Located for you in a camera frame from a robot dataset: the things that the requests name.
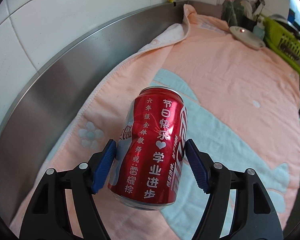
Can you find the beige ceramic plate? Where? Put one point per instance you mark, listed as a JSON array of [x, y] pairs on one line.
[[247, 37]]

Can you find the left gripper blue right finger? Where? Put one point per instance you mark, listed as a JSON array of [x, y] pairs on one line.
[[200, 165]]

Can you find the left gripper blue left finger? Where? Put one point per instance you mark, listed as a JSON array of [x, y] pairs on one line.
[[101, 163]]

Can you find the green dish rack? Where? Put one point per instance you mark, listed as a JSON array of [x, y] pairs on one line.
[[282, 42]]

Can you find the pink airplane towel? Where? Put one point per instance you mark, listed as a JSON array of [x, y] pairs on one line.
[[242, 104]]

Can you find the red cola can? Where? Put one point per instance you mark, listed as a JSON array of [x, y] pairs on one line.
[[147, 169]]

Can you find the teal soap bottle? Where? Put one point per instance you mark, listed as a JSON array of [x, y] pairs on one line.
[[259, 31]]

